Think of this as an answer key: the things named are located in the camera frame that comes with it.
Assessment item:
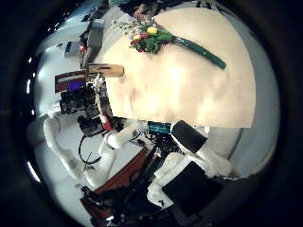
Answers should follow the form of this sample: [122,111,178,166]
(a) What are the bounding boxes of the flower bouquet with green wrap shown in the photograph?
[113,18,227,70]

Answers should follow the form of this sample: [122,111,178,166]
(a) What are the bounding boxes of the gold cylindrical vase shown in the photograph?
[86,62,125,79]

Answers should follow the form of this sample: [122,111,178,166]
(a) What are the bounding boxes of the computer monitor purple screen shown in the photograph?
[54,70,88,95]

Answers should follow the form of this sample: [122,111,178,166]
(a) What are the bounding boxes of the wooden office desk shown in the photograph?
[64,17,107,69]

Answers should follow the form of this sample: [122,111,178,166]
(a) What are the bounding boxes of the bystander person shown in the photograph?
[108,0,159,22]

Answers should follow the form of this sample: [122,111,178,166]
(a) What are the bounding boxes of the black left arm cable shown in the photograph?
[78,133,102,166]

